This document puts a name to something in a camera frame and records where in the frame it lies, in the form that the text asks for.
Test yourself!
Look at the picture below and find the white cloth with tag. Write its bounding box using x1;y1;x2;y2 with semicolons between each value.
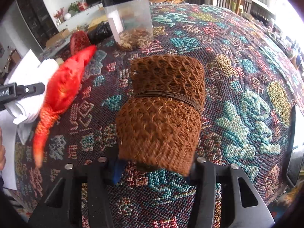
6;59;59;145

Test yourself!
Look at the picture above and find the brown knitted cloth roll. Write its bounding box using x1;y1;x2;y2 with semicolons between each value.
115;55;206;176

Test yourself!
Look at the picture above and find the clear jar with black lid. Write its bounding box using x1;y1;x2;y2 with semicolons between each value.
102;0;154;51

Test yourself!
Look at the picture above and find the person's left hand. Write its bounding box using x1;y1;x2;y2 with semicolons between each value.
0;129;6;171

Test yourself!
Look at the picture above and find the smartphone at table edge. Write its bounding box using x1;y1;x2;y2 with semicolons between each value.
286;105;303;187

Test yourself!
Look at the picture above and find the brown cardboard box on floor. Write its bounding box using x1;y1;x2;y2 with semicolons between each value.
45;29;70;48

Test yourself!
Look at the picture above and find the red patterned pouch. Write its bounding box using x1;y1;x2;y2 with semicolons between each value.
70;31;91;56

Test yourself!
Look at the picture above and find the red flower vase arrangement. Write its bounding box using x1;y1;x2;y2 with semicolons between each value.
54;7;64;25

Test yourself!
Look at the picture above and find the black display cabinet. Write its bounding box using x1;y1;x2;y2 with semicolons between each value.
17;0;58;49

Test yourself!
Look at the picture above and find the white tv cabinet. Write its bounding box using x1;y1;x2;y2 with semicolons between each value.
57;3;105;32

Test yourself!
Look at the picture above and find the black plastic bag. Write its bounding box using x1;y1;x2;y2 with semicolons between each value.
88;22;113;45

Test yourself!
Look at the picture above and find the green plant with red decoration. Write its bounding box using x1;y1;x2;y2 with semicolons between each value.
68;1;88;13

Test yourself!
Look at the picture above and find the yellow flat cardboard box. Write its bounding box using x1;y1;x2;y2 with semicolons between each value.
88;15;107;31

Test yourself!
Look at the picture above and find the patterned woven table cloth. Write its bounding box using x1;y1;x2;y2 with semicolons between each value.
14;3;303;227

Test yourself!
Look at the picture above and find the wooden railing furniture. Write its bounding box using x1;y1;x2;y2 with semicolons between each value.
210;0;276;22

